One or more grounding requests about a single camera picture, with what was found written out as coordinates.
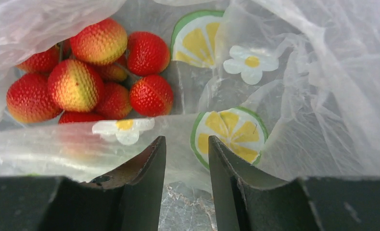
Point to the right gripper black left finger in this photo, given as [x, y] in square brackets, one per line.
[127, 198]

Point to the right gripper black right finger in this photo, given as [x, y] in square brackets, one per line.
[248, 199]

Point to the clear plastic bag of fruits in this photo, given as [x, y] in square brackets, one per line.
[309, 68]

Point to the red fake strawberry bunch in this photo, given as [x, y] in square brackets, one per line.
[101, 73]

